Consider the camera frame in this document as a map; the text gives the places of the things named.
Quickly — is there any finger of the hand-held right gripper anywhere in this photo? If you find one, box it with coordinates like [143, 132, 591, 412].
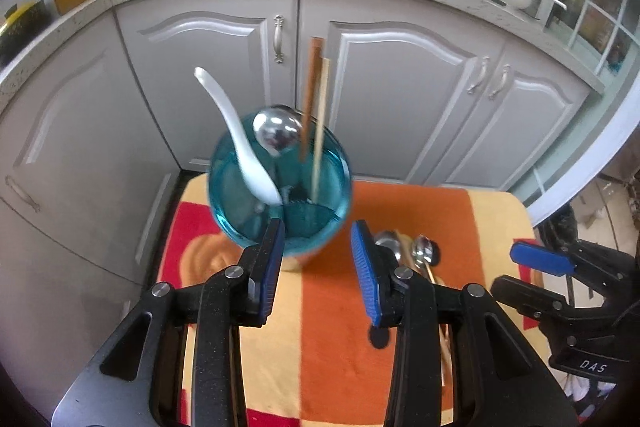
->
[510, 241, 631, 288]
[490, 275, 601, 338]

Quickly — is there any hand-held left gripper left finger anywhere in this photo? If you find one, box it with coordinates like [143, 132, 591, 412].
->
[52, 218, 287, 427]

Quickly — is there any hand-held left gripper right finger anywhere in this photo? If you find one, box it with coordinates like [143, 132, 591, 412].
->
[350, 220, 581, 427]

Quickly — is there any floral cup with blue inside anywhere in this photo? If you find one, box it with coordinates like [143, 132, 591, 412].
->
[206, 106, 354, 272]

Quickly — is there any metal spoon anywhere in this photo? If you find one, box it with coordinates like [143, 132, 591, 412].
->
[252, 104, 306, 158]
[411, 234, 436, 283]

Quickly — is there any white ceramic spoon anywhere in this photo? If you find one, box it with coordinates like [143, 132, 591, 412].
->
[194, 67, 283, 206]

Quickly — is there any light wooden chopstick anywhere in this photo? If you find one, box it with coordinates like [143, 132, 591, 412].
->
[311, 57, 332, 202]
[425, 274, 453, 388]

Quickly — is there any brown wooden chopstick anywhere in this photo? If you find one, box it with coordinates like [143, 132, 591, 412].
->
[298, 37, 325, 160]

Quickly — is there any black trash bag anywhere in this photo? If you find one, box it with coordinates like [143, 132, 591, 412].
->
[537, 204, 581, 248]

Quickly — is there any orange yellow red blanket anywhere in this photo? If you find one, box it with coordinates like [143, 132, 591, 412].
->
[160, 172, 538, 427]

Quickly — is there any white cabinet door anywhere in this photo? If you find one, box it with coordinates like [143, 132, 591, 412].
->
[445, 42, 593, 192]
[0, 2, 183, 288]
[297, 0, 506, 188]
[112, 0, 303, 172]

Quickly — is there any white framed glass door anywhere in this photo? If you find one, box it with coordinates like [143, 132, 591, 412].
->
[525, 0, 640, 228]

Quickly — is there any yellow lidded casserole pot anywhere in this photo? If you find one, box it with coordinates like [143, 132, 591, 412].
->
[0, 1, 53, 65]

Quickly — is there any ornate metal cabinet handle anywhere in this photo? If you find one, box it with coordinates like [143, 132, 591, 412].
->
[466, 56, 490, 96]
[487, 64, 512, 100]
[272, 14, 286, 64]
[4, 174, 41, 214]

